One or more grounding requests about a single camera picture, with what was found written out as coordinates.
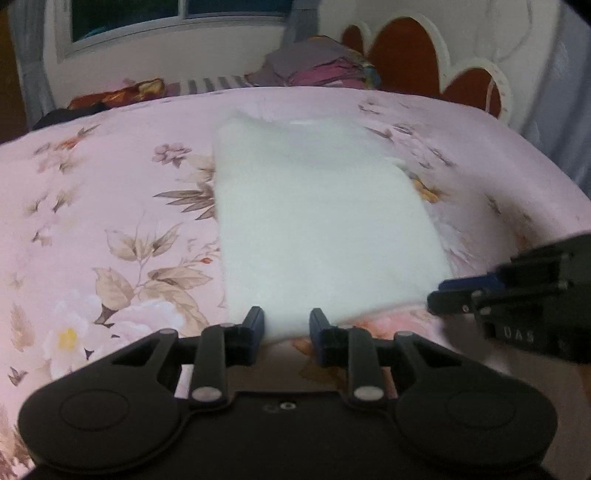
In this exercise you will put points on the white and brown scalloped headboard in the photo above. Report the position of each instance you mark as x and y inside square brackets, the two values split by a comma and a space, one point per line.
[406, 50]

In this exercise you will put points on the black cloth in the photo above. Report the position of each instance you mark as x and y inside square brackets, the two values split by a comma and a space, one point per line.
[51, 117]

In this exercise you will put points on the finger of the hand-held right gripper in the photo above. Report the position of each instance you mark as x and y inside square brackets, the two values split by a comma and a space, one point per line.
[471, 282]
[450, 304]

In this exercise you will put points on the brown wooden wardrobe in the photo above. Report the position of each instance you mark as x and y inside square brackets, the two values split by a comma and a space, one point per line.
[11, 92]

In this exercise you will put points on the grey curtain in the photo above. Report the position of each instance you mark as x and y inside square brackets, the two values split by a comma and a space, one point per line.
[302, 21]
[32, 64]

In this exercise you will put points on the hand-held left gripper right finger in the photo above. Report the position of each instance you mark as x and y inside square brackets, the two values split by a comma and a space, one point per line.
[318, 324]

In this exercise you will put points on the grey striped cloth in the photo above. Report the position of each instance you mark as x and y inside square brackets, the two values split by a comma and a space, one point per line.
[212, 84]

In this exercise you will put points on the pink floral bed sheet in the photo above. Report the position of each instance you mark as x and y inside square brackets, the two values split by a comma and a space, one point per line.
[115, 184]

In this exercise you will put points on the pile of folded clothes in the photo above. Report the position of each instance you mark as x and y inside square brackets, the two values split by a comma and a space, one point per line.
[318, 67]

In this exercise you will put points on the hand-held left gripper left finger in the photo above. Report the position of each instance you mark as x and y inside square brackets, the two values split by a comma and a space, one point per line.
[256, 319]

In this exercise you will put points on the white cloth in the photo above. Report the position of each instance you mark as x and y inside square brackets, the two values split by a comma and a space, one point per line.
[323, 221]

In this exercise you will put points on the window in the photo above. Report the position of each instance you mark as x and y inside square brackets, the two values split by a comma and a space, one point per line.
[175, 18]

